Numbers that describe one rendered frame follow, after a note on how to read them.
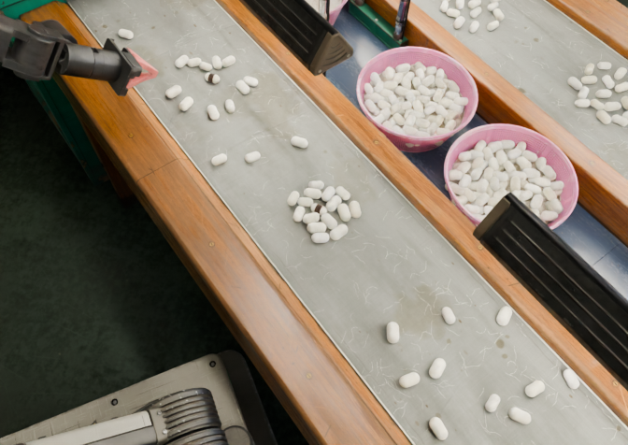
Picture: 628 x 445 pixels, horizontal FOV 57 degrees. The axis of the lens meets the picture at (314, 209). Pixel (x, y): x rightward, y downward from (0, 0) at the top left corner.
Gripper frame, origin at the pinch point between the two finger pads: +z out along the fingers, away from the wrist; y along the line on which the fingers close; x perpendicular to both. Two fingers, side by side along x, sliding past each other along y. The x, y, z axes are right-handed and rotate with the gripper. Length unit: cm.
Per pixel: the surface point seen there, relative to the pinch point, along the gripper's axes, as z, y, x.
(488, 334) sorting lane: 25, -77, -4
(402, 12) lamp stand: 48, -10, -33
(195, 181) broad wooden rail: 3.1, -21.2, 10.2
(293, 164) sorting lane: 19.3, -27.5, -0.4
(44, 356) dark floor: 12, 2, 102
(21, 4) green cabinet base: -5.5, 44.5, 13.3
